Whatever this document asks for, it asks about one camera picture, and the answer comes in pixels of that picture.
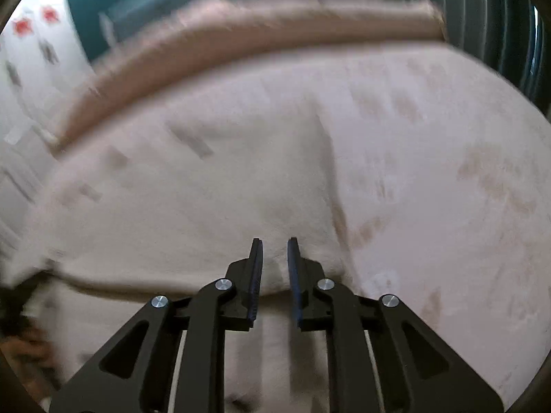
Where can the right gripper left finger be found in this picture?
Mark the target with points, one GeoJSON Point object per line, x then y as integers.
{"type": "Point", "coordinates": [169, 357]}

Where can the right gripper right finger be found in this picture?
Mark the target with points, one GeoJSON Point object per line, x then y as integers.
{"type": "Point", "coordinates": [381, 356]}

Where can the cream sweater with black hearts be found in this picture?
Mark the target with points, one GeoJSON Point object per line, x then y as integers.
{"type": "Point", "coordinates": [161, 201]}

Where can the person's left hand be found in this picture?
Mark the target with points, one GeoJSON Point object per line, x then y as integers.
{"type": "Point", "coordinates": [28, 355]}

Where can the pink floral bedspread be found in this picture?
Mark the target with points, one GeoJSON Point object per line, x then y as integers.
{"type": "Point", "coordinates": [443, 174]}

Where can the white panelled wardrobe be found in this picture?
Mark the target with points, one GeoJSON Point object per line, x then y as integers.
{"type": "Point", "coordinates": [42, 61]}

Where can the pink folded duvet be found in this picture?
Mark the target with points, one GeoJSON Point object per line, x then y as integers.
{"type": "Point", "coordinates": [206, 34]}

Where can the grey-blue curtain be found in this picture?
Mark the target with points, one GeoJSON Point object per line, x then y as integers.
{"type": "Point", "coordinates": [510, 36]}

